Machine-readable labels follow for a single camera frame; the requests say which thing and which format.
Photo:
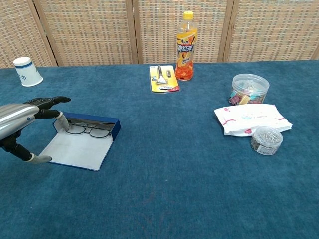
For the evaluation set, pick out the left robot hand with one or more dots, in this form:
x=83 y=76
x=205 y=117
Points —
x=15 y=117

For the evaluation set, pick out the blue cardboard glasses box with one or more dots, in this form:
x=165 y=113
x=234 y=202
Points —
x=79 y=152

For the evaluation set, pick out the black framed eyeglasses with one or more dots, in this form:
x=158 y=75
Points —
x=99 y=133

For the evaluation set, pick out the white paper cup blue band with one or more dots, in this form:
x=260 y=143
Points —
x=28 y=74

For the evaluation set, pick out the woven wooden folding screen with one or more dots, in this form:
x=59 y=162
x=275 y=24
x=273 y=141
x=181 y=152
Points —
x=87 y=30

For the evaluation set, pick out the razor in yellow blister pack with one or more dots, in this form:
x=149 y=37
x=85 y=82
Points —
x=163 y=78

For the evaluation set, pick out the blue tablecloth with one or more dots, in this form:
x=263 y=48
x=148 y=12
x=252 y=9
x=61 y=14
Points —
x=159 y=174

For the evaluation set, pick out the orange iced tea bottle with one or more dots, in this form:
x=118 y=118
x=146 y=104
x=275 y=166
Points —
x=185 y=49

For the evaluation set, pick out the clear jar of binder clips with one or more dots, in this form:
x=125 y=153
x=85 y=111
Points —
x=249 y=88

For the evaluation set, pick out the white tissue pack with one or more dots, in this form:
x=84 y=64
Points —
x=251 y=119

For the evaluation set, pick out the clear jar of paper clips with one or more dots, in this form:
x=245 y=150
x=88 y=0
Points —
x=266 y=140

